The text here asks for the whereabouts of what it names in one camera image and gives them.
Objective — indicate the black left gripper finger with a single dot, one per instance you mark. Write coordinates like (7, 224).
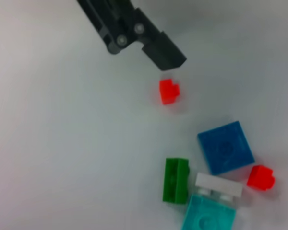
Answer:
(124, 21)

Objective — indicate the small red toy brick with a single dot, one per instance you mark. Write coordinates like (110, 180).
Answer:
(260, 178)
(169, 92)

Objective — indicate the blue square toy brick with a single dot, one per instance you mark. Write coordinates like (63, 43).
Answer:
(225, 147)

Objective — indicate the thick green toy brick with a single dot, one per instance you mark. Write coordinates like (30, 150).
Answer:
(176, 180)

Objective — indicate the white toy brick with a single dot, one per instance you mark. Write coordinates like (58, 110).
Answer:
(218, 185)

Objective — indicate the cyan square toy brick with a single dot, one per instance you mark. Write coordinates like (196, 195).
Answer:
(208, 213)

